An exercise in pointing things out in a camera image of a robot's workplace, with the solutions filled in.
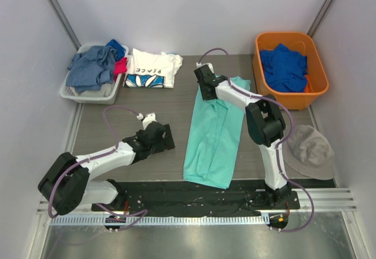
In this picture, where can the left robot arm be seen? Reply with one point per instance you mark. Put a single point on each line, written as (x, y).
(71, 180)

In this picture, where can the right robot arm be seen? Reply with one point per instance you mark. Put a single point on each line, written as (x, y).
(265, 124)

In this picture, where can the white laundry basket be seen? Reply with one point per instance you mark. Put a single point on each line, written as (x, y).
(70, 93)

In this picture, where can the orange plastic tub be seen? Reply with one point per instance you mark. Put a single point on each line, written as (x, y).
(295, 41)

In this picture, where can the blue checked shirt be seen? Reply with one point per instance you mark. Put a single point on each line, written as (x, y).
(91, 69)

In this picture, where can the orange garment in tub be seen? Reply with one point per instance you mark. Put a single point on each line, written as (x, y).
(308, 88)

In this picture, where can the blue garment in basket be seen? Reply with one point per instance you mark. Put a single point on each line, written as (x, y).
(120, 50)

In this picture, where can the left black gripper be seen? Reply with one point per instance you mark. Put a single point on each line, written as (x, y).
(168, 137)

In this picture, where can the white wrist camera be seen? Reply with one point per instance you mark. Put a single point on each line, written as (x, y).
(146, 119)
(209, 65)

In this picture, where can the red garment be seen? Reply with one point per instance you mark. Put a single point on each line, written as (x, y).
(120, 67)

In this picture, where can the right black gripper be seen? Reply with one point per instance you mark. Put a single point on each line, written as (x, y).
(202, 82)

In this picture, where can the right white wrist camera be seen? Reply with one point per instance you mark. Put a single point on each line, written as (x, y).
(209, 65)

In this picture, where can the white slotted cable duct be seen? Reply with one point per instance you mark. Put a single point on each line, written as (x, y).
(107, 220)

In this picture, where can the aluminium rail frame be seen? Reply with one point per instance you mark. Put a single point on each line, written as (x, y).
(327, 199)

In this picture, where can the royal blue garment in tub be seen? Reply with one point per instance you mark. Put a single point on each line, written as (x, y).
(285, 70)

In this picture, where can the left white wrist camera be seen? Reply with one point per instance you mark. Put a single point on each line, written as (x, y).
(146, 119)

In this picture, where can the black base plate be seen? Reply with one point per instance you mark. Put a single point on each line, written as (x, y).
(186, 199)

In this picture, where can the teal t shirt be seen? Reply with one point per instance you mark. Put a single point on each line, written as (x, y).
(213, 143)

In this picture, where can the grey bucket hat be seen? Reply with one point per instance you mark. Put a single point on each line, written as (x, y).
(309, 153)

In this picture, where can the white printed t shirt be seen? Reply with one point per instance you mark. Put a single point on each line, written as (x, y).
(149, 70)

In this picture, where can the grey garment in basket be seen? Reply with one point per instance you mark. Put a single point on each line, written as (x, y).
(104, 91)

